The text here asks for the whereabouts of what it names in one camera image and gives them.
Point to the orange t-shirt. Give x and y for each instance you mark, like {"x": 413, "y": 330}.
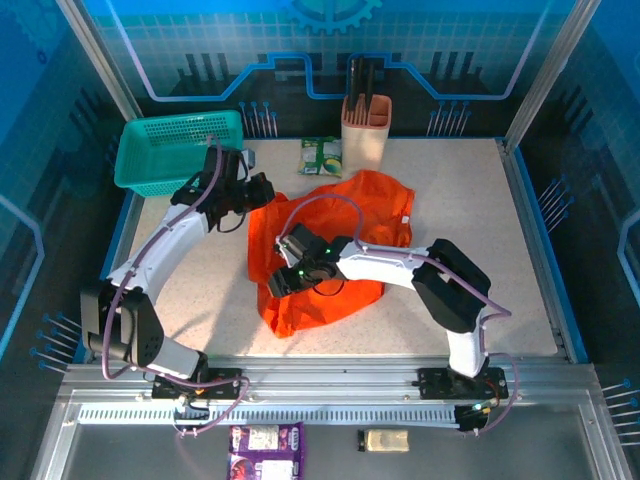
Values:
{"x": 350, "y": 210}

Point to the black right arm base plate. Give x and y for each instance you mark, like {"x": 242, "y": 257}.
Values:
{"x": 435, "y": 382}

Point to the beige wrapped bar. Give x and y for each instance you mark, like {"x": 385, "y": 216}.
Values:
{"x": 385, "y": 441}

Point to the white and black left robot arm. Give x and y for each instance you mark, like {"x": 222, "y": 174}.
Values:
{"x": 165, "y": 240}

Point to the beige knife block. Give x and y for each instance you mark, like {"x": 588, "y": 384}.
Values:
{"x": 367, "y": 145}

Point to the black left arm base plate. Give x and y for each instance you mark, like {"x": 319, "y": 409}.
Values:
{"x": 225, "y": 385}

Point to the green snack packet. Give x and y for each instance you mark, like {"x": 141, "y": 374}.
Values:
{"x": 320, "y": 157}

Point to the purple snack packet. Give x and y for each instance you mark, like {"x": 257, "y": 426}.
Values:
{"x": 290, "y": 440}

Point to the blue table edge strip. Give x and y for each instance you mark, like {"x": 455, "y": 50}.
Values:
{"x": 118, "y": 235}

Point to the teal plastic basket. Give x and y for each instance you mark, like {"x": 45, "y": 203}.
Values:
{"x": 165, "y": 150}

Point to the aluminium cell frame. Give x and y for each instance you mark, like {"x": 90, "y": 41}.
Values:
{"x": 325, "y": 372}

